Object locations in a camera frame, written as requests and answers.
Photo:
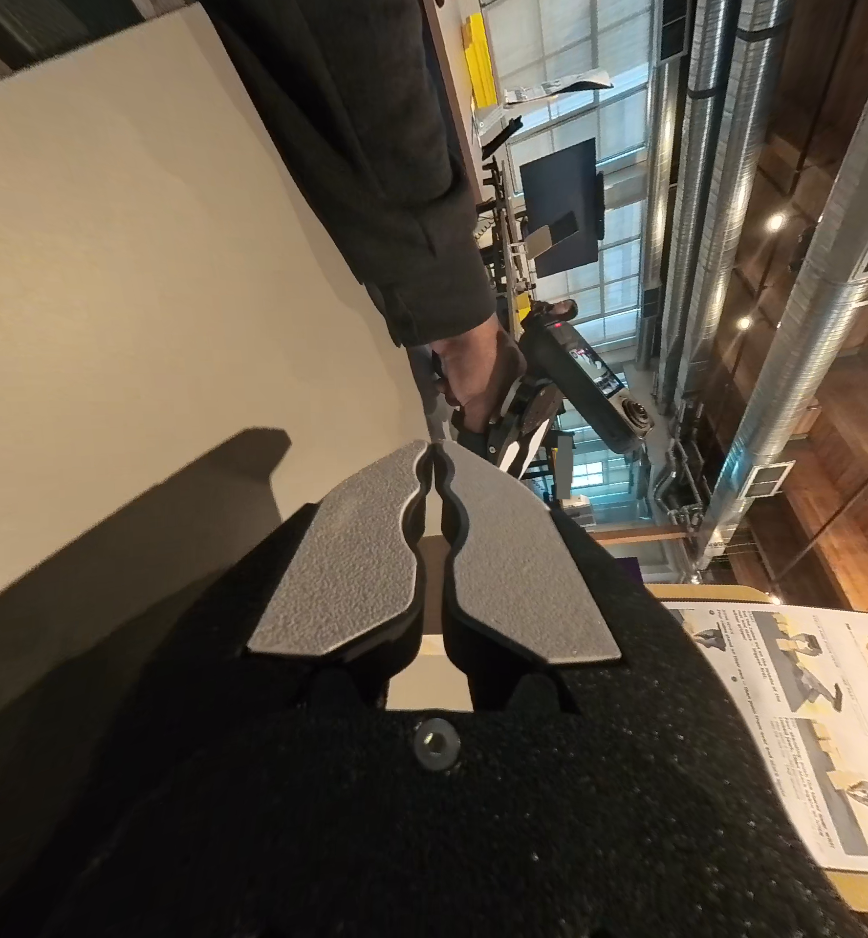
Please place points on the large silver ventilation duct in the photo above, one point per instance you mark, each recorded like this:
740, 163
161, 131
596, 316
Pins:
793, 352

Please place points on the yellow plastic bin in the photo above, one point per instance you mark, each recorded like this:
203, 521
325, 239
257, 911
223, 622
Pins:
479, 58

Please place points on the white wall vent grille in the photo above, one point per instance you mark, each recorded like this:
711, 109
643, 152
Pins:
765, 480

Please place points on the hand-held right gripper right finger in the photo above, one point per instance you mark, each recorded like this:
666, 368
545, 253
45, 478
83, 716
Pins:
522, 579

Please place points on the person's left hand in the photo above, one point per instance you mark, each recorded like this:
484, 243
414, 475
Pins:
482, 374

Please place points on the black monitor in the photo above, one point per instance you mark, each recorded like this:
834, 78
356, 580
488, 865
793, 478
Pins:
560, 198

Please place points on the printed instruction sheet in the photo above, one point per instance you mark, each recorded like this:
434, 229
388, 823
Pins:
793, 718

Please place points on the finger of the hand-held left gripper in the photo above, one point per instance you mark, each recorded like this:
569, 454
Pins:
533, 443

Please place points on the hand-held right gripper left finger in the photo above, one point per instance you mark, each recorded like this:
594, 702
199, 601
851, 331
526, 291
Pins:
346, 557

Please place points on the person's left forearm dark sleeve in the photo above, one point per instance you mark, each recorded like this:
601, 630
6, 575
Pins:
346, 146

